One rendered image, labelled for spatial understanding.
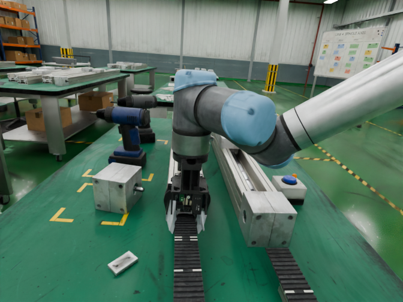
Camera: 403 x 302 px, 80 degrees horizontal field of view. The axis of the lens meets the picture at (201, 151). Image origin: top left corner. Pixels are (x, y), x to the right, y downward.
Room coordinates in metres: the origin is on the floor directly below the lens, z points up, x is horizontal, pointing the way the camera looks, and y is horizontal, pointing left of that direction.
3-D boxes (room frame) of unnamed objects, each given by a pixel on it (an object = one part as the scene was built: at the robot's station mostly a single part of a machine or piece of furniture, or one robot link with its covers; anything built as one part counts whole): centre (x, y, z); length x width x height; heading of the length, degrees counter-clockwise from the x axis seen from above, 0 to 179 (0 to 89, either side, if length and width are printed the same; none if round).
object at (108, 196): (0.57, 0.21, 0.83); 0.11 x 0.10 x 0.10; 81
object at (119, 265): (0.36, 0.14, 0.78); 0.05 x 0.03 x 0.01; 143
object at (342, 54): (5.73, -2.97, 0.97); 1.51 x 0.50 x 1.95; 21
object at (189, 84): (0.44, 0.02, 1.10); 0.09 x 0.08 x 0.11; 42
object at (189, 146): (0.45, 0.02, 1.02); 0.08 x 0.08 x 0.05
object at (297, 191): (0.66, -0.27, 0.81); 0.10 x 0.08 x 0.06; 96
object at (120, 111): (0.81, 0.30, 0.89); 0.20 x 0.08 x 0.22; 89
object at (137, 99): (1.07, 0.32, 0.89); 0.20 x 0.08 x 0.22; 118
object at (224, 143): (0.93, -0.12, 0.87); 0.16 x 0.11 x 0.07; 6
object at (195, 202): (0.44, 0.02, 0.94); 0.09 x 0.08 x 0.12; 6
